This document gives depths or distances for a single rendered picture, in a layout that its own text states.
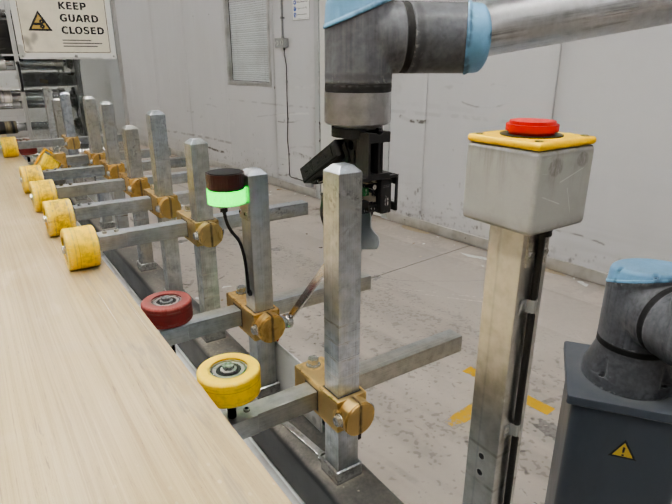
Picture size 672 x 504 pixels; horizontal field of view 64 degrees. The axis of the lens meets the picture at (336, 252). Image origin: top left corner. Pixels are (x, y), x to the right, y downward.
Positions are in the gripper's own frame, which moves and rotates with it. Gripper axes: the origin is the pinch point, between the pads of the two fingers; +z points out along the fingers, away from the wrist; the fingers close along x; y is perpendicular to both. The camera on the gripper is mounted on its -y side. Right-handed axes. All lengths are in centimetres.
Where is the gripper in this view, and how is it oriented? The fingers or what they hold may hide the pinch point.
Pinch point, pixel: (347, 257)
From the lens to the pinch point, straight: 83.0
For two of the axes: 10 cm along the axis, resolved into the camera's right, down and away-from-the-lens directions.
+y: 5.6, 2.8, -7.8
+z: 0.0, 9.4, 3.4
